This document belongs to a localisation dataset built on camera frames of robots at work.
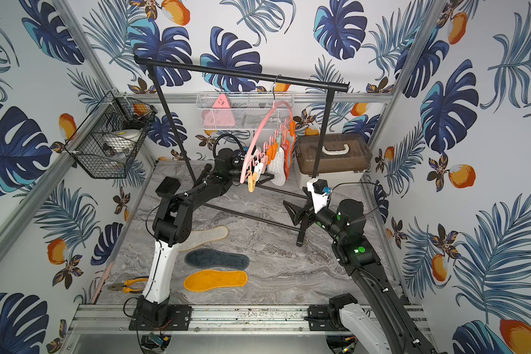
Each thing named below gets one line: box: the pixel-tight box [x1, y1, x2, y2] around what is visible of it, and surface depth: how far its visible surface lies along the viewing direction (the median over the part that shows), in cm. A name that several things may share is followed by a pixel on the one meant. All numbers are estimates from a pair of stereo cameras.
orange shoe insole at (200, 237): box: [178, 224, 229, 253], surface depth 96 cm
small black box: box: [154, 176, 181, 198], surface depth 109 cm
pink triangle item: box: [202, 93, 236, 128], surface depth 92 cm
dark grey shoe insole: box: [185, 248, 251, 270], surface depth 89 cm
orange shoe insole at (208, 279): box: [183, 269, 248, 293], surface depth 84 cm
